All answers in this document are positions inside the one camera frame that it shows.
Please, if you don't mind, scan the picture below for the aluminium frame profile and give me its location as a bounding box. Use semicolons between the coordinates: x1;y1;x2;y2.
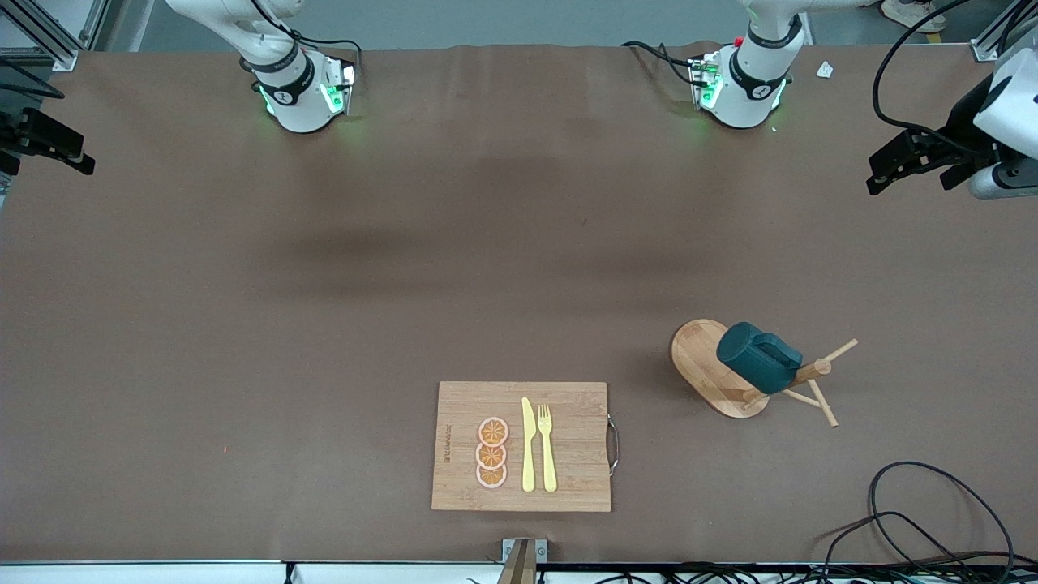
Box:
0;0;110;72
969;0;1038;63

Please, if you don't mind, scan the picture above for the yellow plastic fork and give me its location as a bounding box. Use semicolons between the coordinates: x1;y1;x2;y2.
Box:
537;403;559;494

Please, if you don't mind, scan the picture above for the dark teal cup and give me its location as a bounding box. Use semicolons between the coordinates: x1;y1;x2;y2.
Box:
716;322;804;396

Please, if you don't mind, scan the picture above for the black left arm base cable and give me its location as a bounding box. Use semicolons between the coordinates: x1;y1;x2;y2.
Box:
622;39;700;86

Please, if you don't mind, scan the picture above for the yellow plastic knife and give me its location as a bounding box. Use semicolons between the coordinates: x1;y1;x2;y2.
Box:
521;397;538;494

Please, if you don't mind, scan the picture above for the metal base connector plate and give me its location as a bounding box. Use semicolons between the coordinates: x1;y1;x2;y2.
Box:
320;57;359;117
688;50;724;112

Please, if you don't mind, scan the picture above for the metal bracket with brown post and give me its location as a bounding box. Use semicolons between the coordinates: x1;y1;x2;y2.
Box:
496;538;548;584

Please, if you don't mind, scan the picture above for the bamboo cutting board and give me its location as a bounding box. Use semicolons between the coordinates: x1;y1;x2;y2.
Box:
431;380;621;513

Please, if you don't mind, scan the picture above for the black arm base cable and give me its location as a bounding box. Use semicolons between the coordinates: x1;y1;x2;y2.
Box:
622;39;700;86
247;0;363;70

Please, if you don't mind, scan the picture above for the black looped cable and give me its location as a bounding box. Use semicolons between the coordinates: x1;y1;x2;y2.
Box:
819;511;974;569
868;461;1016;569

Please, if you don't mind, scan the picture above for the black right arm base cable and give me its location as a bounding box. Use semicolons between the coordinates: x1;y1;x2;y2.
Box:
247;0;363;70

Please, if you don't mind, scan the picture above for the wooden mug tree stand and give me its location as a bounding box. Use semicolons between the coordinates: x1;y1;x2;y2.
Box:
670;318;859;428

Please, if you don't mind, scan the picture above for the white shoe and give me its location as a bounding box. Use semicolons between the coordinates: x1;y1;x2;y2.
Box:
881;0;947;33

